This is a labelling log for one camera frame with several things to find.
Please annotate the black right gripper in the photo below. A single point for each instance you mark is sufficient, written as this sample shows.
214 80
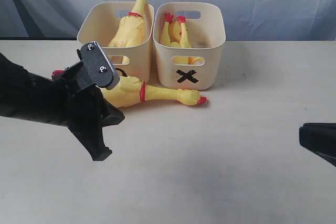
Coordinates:
319 138

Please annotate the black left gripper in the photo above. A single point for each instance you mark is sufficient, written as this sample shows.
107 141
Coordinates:
87 112

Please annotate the yellow rubber chicken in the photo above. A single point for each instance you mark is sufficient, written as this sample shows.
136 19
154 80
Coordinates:
131 30
131 90

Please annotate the headless yellow chicken body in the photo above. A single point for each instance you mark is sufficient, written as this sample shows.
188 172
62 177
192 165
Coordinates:
174 32

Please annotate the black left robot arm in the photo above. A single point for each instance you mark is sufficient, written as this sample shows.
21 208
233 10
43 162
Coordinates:
27 96

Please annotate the cream bin marked circle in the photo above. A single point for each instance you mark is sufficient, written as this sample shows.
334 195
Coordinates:
101 25

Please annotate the cream bin marked cross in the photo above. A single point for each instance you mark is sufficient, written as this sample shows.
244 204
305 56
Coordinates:
206 33

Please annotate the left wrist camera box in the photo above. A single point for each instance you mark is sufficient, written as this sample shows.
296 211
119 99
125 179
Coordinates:
98 69

